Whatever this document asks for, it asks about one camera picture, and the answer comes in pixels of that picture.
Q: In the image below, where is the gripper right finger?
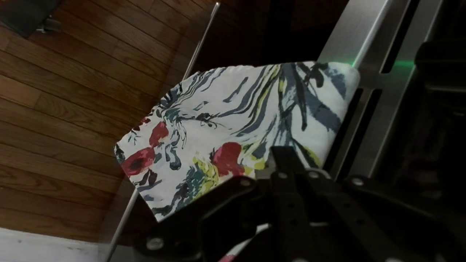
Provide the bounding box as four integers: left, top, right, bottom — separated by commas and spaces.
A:
308, 168, 466, 262

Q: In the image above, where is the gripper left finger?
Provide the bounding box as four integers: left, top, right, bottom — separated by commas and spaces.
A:
135, 146, 317, 262

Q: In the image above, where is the floral tea towel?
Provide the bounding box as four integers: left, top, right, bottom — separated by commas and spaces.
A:
114, 61, 361, 262

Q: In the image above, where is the thin metal rod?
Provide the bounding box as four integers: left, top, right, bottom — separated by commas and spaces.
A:
105, 2, 221, 262

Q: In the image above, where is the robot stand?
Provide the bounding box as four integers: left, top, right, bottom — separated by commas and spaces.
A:
316, 0, 466, 182

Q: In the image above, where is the dark floor mat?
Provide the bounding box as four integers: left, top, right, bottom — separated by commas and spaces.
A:
0, 0, 63, 39

